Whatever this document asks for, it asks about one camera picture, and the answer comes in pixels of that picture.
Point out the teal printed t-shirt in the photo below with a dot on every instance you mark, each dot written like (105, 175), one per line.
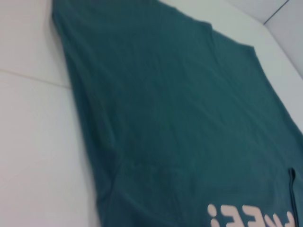
(165, 106)

